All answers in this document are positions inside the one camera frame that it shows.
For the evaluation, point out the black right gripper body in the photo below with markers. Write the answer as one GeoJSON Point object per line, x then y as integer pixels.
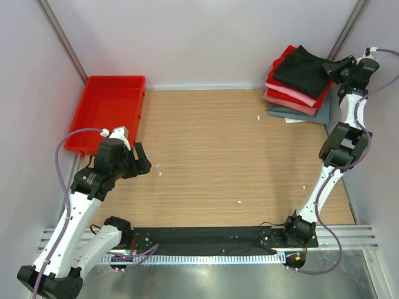
{"type": "Point", "coordinates": [348, 78]}

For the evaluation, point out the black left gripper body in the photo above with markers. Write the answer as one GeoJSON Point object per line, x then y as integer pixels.
{"type": "Point", "coordinates": [126, 168]}

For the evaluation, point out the black t shirt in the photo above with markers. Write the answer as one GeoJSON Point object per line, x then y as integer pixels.
{"type": "Point", "coordinates": [304, 72]}

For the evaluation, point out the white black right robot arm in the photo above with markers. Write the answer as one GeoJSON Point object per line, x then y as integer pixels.
{"type": "Point", "coordinates": [345, 146]}

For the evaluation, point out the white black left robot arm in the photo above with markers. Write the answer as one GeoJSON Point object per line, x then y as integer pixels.
{"type": "Point", "coordinates": [61, 268]}

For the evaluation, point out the red folded shirt top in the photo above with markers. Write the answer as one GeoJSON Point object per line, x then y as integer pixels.
{"type": "Point", "coordinates": [269, 79]}

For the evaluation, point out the red folded shirt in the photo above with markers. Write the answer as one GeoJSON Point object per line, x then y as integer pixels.
{"type": "Point", "coordinates": [295, 98]}
{"type": "Point", "coordinates": [269, 79]}

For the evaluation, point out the pink folded shirt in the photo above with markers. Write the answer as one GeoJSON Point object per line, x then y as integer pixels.
{"type": "Point", "coordinates": [282, 89]}

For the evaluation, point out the grey green folded shirt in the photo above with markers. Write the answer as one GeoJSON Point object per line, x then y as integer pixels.
{"type": "Point", "coordinates": [320, 116]}

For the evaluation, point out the red plastic bin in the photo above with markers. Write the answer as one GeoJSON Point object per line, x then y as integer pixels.
{"type": "Point", "coordinates": [111, 102]}

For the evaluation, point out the red folded shirt lower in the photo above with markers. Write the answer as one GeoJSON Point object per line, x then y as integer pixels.
{"type": "Point", "coordinates": [295, 98]}

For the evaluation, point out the white folded shirt bottom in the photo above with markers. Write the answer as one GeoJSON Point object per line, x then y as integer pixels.
{"type": "Point", "coordinates": [289, 120]}

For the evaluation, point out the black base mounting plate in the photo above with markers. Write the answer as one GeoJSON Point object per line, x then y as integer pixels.
{"type": "Point", "coordinates": [214, 241]}

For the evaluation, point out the slotted aluminium rail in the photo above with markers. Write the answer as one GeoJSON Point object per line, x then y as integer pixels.
{"type": "Point", "coordinates": [195, 260]}

